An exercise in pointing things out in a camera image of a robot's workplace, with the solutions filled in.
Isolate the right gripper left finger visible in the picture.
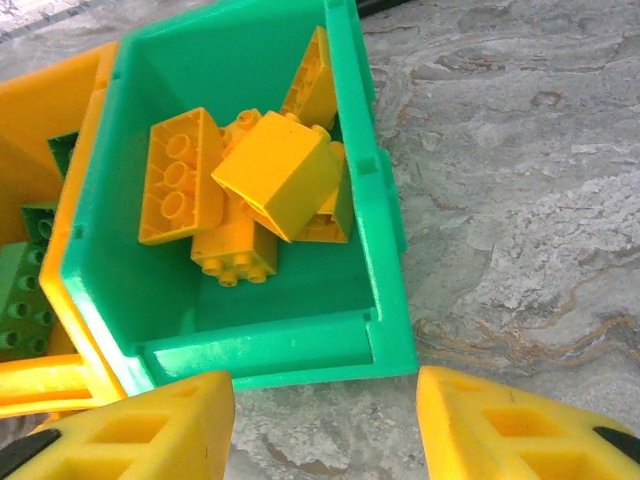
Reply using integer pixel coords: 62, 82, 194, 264
0, 370, 236, 480

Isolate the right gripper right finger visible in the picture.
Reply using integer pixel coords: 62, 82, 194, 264
415, 365, 640, 480

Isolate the green plastic bin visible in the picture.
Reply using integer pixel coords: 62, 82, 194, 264
57, 0, 419, 394

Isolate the yellow plastic bin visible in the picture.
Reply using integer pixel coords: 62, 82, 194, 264
0, 40, 129, 419

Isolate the green lego brick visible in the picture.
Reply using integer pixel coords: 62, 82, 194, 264
0, 241, 58, 362
19, 200, 60, 247

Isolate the yellow curved lego brick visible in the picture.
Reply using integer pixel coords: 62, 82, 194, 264
138, 106, 227, 247

